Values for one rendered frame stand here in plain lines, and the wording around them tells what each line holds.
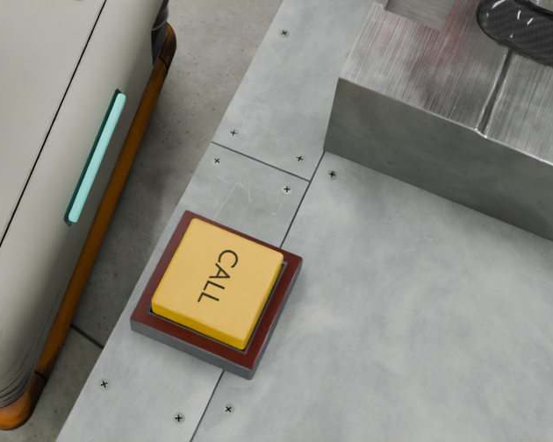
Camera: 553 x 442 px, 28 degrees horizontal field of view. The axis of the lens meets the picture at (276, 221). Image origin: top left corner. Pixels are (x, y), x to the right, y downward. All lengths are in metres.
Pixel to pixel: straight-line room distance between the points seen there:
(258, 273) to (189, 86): 1.06
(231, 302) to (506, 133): 0.19
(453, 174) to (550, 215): 0.07
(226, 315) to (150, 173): 0.99
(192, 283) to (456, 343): 0.17
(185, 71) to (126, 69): 0.31
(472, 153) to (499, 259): 0.08
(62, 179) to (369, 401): 0.72
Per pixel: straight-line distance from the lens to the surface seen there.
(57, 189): 1.31
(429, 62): 0.67
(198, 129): 1.66
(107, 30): 1.41
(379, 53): 0.67
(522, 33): 0.71
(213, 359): 0.65
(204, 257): 0.65
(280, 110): 0.74
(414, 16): 0.72
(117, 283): 1.55
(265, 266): 0.65
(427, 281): 0.70
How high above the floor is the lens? 1.44
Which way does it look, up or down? 65 degrees down
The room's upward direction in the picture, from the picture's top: 9 degrees clockwise
